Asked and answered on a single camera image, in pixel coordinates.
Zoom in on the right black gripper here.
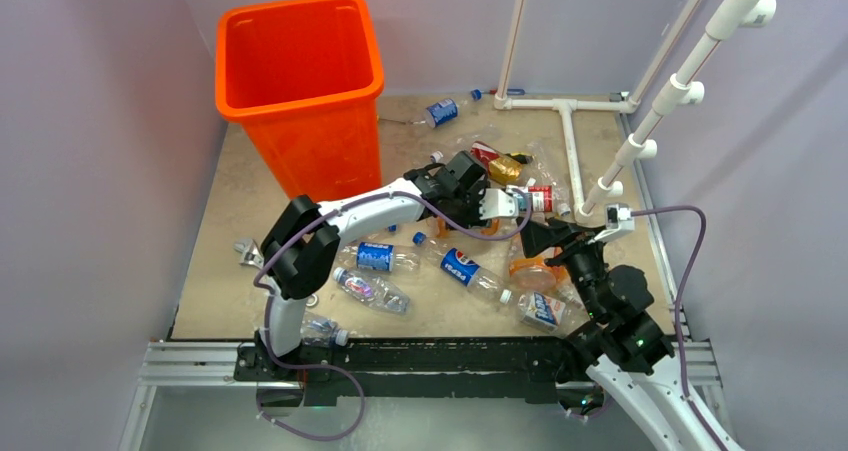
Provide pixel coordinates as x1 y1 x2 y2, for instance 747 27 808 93
515 215 608 319

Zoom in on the orange drink bottle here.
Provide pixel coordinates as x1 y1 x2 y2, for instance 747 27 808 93
507 236 568 295

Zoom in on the red white label bottle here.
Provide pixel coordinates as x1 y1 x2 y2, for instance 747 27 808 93
507 185 571 216

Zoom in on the large Pepsi bottle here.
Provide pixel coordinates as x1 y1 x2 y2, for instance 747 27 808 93
412 232 513 305

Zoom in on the white blue label bottle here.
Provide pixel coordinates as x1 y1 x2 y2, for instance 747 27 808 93
499 289 588 337

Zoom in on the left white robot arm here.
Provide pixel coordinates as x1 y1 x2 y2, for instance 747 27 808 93
253 151 531 380

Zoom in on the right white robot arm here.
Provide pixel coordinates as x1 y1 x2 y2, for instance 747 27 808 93
517 205 740 450

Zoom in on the orange plastic bin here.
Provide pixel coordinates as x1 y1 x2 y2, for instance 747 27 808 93
215 0 384 201

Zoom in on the red gold snack wrapper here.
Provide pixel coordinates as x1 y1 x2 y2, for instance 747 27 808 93
469 141 533 185

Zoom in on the blue label bottle far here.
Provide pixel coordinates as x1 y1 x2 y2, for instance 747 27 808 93
410 89 482 129

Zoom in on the blue cap pen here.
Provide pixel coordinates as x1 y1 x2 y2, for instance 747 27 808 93
487 88 526 99

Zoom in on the blue label clear bottle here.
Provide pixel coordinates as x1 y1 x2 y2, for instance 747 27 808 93
337 241 421 274

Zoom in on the crushed red blue label bottle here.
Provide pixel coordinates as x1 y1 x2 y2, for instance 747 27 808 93
331 266 411 316

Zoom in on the crushed bottle at table edge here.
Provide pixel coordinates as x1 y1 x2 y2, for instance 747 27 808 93
301 313 349 348

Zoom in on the white PVC diagonal pole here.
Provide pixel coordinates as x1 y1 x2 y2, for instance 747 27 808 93
575 0 776 218

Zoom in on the white PVC pipe frame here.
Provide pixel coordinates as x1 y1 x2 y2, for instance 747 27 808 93
493 0 720 224

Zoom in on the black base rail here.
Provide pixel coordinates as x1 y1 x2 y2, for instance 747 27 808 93
235 336 608 414

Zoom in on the red handle adjustable wrench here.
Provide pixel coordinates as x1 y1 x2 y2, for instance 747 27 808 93
233 238 319 308

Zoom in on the aluminium frame rail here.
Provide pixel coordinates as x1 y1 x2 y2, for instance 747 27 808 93
119 340 266 451

